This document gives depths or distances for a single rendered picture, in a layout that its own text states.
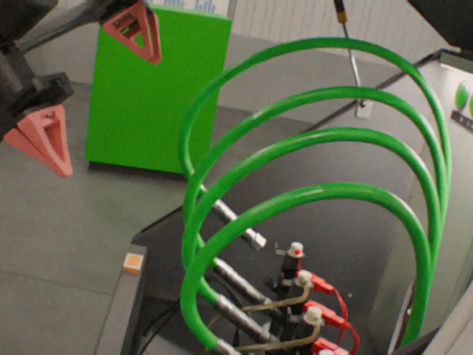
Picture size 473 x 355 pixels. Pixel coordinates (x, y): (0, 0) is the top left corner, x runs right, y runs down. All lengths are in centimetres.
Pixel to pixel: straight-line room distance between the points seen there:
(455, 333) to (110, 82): 368
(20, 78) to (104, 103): 341
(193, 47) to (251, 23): 325
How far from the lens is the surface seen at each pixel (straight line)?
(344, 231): 109
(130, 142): 403
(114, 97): 396
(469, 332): 37
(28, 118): 55
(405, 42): 738
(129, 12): 76
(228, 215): 70
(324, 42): 65
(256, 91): 714
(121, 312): 87
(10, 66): 58
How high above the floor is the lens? 145
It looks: 19 degrees down
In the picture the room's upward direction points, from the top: 11 degrees clockwise
